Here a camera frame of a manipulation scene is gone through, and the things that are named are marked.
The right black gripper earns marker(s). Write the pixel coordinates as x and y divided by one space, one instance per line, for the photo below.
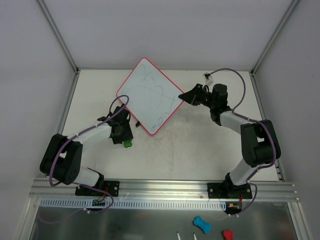
198 94

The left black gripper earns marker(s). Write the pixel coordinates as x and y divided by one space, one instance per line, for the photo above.
123 135

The green bone-shaped eraser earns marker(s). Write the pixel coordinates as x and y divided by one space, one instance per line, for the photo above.
127 143

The pink-framed whiteboard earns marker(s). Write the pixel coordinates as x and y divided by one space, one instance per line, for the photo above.
153 97

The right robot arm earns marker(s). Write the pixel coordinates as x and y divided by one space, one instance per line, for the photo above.
259 144

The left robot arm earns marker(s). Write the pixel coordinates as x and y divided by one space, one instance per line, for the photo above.
63 156

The lower black board clip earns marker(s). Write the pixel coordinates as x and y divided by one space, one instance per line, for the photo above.
137 124

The blue bone-shaped eraser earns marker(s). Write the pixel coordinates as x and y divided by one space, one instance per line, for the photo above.
203 225

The red bone-shaped eraser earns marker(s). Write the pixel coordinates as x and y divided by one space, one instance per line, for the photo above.
228 234

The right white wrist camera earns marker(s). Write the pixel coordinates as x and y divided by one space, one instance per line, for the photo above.
208 79

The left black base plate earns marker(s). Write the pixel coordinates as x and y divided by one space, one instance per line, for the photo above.
110 186

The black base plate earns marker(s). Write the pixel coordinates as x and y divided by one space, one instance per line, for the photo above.
221 191
110 186

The right aluminium frame post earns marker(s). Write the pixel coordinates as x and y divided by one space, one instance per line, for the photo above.
275 34

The aluminium frame post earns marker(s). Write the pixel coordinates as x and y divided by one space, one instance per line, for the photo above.
275 34
57 34

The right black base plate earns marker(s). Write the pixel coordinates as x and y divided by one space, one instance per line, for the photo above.
221 191

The aluminium mounting rail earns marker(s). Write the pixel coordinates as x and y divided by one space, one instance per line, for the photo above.
185 190

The slotted white cable duct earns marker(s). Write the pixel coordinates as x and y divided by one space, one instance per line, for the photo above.
133 204

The left aluminium frame post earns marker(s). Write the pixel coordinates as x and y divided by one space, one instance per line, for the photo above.
57 34

